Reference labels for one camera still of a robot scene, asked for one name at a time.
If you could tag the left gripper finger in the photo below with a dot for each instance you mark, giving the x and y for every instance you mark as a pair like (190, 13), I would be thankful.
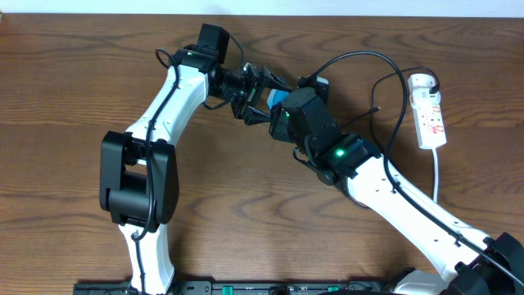
(270, 81)
(254, 116)

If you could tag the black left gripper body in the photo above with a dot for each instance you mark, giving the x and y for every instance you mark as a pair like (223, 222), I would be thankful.
(249, 88)

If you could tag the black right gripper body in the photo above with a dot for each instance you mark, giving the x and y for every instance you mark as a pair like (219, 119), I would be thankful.
(276, 124)

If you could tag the blue Samsung Galaxy smartphone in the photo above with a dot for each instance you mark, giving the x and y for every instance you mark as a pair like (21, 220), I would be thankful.
(275, 97)

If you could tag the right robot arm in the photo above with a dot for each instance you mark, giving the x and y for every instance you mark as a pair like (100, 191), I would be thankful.
(467, 260)

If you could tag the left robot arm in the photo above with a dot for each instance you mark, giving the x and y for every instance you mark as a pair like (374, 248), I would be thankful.
(139, 175)

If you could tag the white USB charger adapter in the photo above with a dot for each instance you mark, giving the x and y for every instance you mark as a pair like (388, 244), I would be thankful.
(420, 87)

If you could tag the white power strip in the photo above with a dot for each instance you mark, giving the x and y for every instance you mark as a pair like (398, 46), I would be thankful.
(429, 125)

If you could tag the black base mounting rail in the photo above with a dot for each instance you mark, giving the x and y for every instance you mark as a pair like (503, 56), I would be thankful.
(232, 288)

